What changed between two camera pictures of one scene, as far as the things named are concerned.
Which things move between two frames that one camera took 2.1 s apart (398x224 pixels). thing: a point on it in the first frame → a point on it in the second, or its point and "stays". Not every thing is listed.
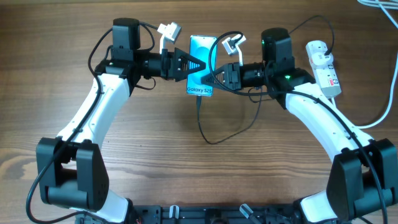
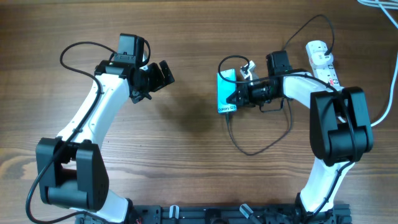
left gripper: x=170 y=64 → x=158 y=80
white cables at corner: x=390 y=4 stays
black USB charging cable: x=237 y=133 → x=290 y=99
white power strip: x=324 y=68 stays
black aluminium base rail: x=214 y=214 stays
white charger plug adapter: x=319 y=58 stays
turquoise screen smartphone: x=199 y=46 → x=224 y=89
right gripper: x=232 y=80 → x=244 y=91
